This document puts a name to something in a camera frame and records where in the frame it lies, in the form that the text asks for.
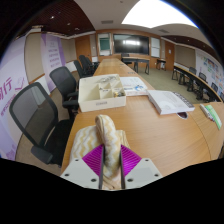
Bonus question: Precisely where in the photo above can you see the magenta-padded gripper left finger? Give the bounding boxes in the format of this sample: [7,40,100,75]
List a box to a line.
[60,143,105,190]

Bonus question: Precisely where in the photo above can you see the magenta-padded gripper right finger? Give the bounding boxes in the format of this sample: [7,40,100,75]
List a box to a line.
[119,144,164,190]

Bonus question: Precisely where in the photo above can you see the yellow white zigzag towel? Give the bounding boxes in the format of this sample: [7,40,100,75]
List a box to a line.
[68,114,132,191]

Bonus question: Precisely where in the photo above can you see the white compartment box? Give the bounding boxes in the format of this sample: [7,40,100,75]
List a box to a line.
[77,73,127,113]

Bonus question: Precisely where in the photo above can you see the small dark round object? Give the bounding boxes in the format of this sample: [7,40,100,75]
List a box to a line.
[176,111,189,120]

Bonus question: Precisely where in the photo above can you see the thick white book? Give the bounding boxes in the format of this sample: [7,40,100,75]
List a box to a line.
[146,89,196,116]

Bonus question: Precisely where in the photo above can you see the white printed paper sheets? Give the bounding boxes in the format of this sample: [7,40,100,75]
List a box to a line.
[119,76,149,98]

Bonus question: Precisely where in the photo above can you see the black mesh office chair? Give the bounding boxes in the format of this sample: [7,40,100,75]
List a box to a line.
[49,65,80,119]
[8,82,75,167]

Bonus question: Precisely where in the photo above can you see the white marker pen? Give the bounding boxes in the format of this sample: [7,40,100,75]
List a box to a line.
[198,103,214,123]

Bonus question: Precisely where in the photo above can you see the green pamphlet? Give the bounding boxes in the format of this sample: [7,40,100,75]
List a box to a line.
[203,104,223,131]

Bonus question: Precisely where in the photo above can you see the row of black office chairs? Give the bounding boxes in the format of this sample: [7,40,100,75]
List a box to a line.
[73,54,100,79]

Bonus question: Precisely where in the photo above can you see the wooden front desk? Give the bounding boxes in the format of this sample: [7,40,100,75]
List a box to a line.
[120,56,151,75]

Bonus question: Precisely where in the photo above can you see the long curved side table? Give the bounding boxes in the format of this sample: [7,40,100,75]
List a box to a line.
[171,64,224,104]

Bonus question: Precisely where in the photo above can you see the small wooden side table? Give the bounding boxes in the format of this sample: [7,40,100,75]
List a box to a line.
[155,58,167,71]

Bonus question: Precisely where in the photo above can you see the group of black side chairs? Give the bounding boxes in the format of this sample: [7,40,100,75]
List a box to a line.
[186,66,224,103]

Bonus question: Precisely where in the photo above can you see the brown wooden door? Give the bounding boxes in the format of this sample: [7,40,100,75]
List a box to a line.
[74,34,92,63]
[164,40,176,72]

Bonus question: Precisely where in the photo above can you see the large ceiling light panel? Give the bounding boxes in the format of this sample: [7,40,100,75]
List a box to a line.
[121,0,198,29]

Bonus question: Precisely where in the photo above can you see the large white purple wall banner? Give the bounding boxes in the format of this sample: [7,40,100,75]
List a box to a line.
[0,35,30,161]

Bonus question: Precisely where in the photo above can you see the white wall board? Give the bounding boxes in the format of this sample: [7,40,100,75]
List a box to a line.
[150,36,162,59]

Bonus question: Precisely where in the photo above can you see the green wall board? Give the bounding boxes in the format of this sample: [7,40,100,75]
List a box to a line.
[97,32,112,57]

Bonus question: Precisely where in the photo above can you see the large black wall screen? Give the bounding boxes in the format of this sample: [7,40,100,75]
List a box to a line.
[112,33,150,56]

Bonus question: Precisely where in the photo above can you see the colourful wall poster board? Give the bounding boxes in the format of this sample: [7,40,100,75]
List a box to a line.
[194,49,224,88]

